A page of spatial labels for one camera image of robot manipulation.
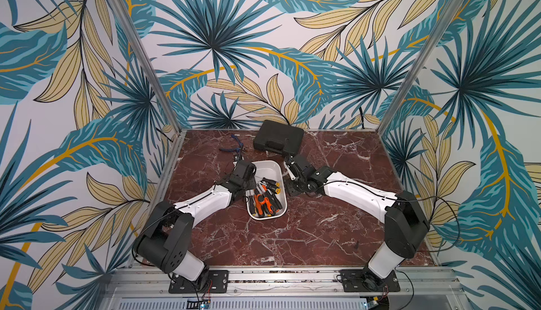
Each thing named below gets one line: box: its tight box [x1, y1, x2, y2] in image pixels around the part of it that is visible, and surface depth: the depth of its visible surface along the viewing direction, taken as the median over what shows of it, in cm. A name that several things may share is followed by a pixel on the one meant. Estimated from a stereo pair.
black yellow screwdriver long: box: [259, 176, 280, 188], surface depth 95 cm
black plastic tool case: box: [253, 119, 305, 157], surface depth 113 cm
